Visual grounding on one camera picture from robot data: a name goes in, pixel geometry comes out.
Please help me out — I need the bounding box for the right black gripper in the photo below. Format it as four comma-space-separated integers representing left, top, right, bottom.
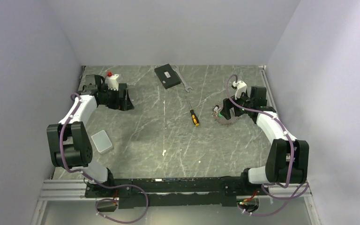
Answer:
220, 89, 254, 120

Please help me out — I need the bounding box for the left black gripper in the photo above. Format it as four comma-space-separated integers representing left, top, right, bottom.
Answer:
100, 85, 134, 111

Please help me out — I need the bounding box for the metal disc with keyrings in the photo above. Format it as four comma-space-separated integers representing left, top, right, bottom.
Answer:
212, 105, 239, 126

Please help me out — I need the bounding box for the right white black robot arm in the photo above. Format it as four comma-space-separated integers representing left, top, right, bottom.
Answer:
220, 86, 309, 195

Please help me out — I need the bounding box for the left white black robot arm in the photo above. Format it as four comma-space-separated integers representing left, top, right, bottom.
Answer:
46, 74, 134, 197

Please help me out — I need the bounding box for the yellow black screwdriver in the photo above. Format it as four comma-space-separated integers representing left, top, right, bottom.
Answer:
185, 96, 200, 126

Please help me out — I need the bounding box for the silver open-end wrench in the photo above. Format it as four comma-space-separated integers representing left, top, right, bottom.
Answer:
172, 65, 193, 92

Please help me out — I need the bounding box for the grey white rectangular box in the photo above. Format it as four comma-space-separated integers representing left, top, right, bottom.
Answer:
91, 130, 113, 154

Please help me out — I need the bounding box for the black rectangular box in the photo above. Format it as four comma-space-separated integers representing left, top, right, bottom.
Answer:
154, 64, 181, 89

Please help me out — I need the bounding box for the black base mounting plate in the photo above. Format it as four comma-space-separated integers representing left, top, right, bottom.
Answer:
85, 173, 264, 209

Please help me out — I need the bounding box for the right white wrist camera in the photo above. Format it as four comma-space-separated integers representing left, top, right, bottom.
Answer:
232, 80, 247, 100

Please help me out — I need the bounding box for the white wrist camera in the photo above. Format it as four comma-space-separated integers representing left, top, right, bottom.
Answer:
105, 71, 121, 91
232, 80, 247, 100

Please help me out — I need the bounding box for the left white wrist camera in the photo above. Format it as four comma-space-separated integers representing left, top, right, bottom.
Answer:
105, 71, 121, 91

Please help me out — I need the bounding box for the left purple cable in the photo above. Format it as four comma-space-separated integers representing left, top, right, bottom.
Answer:
59, 92, 150, 225

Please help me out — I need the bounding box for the aluminium extrusion rail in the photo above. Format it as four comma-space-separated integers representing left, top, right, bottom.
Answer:
39, 179, 312, 201

